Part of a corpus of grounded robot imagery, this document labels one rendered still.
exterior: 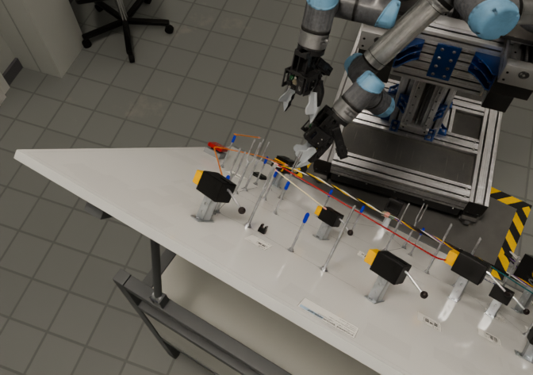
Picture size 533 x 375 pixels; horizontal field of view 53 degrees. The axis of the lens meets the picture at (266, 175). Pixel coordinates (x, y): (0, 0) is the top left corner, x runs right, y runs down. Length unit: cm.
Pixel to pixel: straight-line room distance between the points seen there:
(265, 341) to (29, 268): 151
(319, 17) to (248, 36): 217
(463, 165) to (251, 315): 149
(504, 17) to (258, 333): 114
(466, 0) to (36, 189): 231
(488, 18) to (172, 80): 216
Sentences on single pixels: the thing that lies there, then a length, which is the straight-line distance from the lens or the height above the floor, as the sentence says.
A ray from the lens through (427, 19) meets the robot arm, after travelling 169.
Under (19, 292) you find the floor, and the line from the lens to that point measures 288.
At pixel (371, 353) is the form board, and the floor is 167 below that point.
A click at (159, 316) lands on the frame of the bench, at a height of 80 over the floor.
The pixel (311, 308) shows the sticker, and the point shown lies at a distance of 88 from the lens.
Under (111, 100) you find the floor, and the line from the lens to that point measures 330.
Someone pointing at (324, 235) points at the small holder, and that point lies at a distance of 127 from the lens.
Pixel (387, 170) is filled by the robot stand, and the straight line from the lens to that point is 269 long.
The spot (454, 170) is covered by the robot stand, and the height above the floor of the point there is 21.
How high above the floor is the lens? 248
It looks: 60 degrees down
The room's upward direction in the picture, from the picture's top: 1 degrees counter-clockwise
